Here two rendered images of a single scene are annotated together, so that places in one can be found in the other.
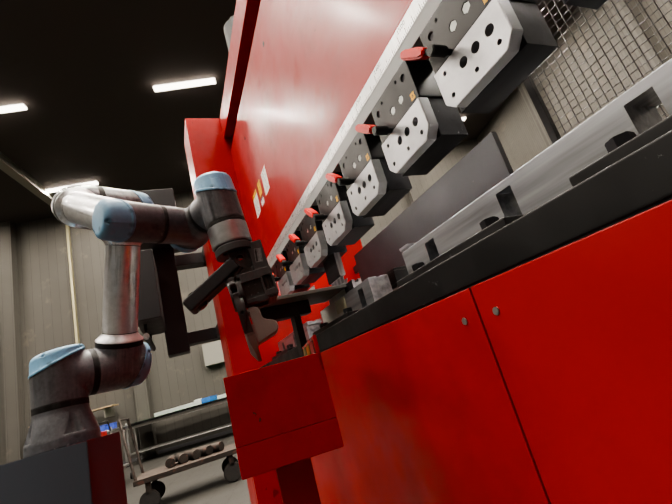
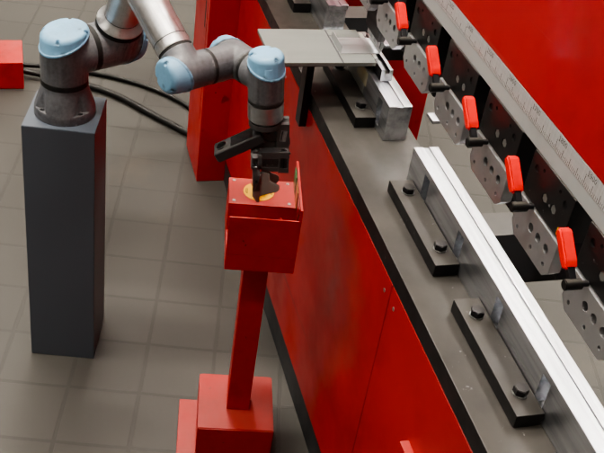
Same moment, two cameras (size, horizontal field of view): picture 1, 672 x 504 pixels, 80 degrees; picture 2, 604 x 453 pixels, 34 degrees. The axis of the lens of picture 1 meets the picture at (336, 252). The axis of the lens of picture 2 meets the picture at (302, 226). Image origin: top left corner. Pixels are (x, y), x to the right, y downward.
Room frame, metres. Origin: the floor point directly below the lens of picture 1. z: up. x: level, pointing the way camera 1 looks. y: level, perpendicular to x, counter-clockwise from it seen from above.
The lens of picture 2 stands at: (-1.06, -0.11, 2.10)
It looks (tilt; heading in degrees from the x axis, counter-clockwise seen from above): 36 degrees down; 6
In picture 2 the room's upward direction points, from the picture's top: 9 degrees clockwise
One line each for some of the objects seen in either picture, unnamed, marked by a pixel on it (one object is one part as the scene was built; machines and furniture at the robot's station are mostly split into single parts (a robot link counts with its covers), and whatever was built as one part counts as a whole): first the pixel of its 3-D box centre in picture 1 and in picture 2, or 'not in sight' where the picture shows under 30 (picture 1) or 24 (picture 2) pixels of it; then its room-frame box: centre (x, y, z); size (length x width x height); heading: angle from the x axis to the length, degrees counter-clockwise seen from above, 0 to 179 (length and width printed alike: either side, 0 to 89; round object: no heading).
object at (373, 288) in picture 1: (353, 310); (373, 83); (1.18, 0.00, 0.92); 0.39 x 0.06 x 0.10; 25
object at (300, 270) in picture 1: (304, 258); not in sight; (1.44, 0.12, 1.19); 0.15 x 0.09 x 0.17; 25
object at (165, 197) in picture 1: (162, 277); not in sight; (2.16, 0.99, 1.52); 0.51 x 0.25 x 0.85; 24
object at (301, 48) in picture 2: (295, 301); (315, 47); (1.17, 0.15, 1.00); 0.26 x 0.18 x 0.01; 115
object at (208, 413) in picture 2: not in sight; (225, 416); (0.76, 0.20, 0.06); 0.25 x 0.20 x 0.12; 104
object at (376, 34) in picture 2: (334, 271); (377, 22); (1.23, 0.02, 1.06); 0.10 x 0.02 x 0.10; 25
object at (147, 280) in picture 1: (147, 295); not in sight; (2.08, 1.05, 1.42); 0.45 x 0.12 x 0.36; 24
